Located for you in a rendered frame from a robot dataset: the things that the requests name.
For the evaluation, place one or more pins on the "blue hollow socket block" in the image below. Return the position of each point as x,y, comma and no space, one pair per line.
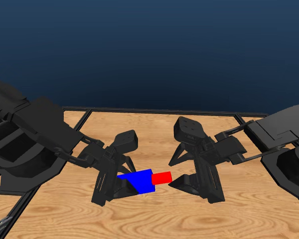
144,181

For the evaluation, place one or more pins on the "thin red peg bar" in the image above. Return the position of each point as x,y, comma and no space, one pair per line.
162,178

